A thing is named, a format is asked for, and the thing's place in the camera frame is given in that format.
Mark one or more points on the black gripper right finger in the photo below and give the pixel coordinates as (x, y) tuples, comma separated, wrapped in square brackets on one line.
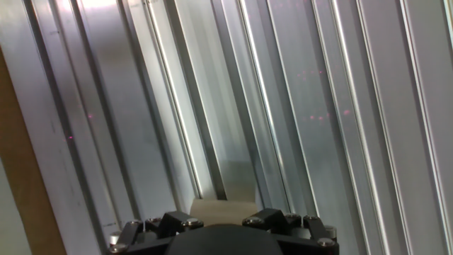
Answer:
[(263, 217)]

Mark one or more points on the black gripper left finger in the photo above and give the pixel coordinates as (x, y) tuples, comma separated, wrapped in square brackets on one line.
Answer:
[(177, 221)]

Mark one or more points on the wooden cube block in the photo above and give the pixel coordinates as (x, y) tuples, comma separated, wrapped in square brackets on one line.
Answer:
[(223, 210)]

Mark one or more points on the brown cardboard board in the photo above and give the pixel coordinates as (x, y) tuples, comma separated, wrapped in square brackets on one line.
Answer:
[(24, 159)]

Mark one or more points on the checkerboard calibration paper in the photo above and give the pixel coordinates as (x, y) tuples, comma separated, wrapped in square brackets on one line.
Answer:
[(10, 219)]

